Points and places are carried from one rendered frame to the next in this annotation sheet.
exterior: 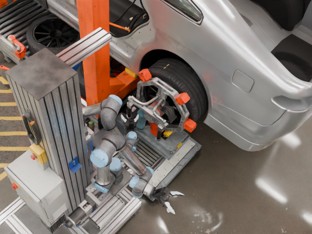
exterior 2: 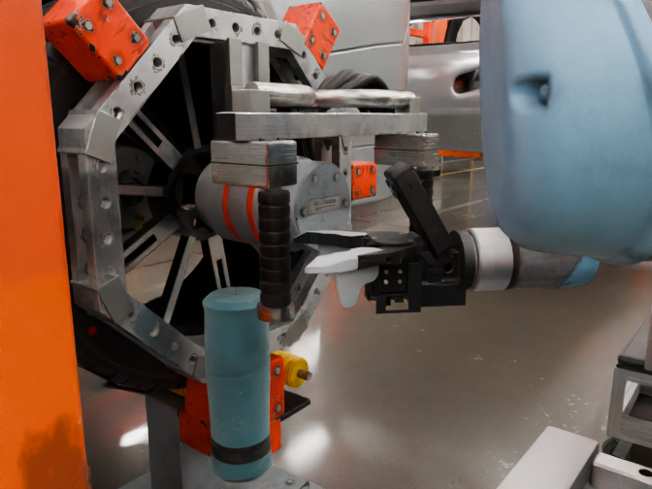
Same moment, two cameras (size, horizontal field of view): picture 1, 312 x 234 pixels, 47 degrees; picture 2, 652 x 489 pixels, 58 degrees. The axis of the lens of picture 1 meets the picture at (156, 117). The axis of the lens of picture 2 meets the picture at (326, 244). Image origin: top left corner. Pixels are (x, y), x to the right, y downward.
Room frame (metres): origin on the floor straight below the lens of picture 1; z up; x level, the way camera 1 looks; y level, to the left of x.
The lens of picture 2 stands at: (1.70, 0.87, 0.98)
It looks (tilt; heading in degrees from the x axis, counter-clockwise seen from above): 12 degrees down; 276
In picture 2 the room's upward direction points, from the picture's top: straight up
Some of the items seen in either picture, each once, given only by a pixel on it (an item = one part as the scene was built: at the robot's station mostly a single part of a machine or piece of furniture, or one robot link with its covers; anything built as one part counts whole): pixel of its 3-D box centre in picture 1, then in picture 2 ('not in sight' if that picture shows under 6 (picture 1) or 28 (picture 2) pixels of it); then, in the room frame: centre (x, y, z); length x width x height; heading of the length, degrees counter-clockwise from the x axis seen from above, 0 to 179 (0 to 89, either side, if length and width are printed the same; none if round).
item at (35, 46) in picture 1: (57, 40); not in sight; (2.97, 1.29, 0.39); 0.66 x 0.66 x 0.24
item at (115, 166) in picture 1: (113, 167); not in sight; (1.18, 0.25, 0.98); 0.13 x 0.12 x 0.14; 162
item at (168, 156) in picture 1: (161, 134); not in sight; (2.09, -0.09, 0.13); 0.50 x 0.36 x 0.10; 58
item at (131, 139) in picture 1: (131, 139); not in sight; (1.49, 0.17, 0.91); 0.11 x 0.08 x 0.11; 171
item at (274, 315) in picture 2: (129, 111); (275, 250); (1.82, 0.24, 0.83); 0.04 x 0.04 x 0.16
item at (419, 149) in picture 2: (162, 125); (406, 147); (1.67, -0.07, 0.93); 0.09 x 0.05 x 0.05; 148
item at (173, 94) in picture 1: (161, 105); (238, 197); (1.93, -0.03, 0.85); 0.54 x 0.07 x 0.54; 58
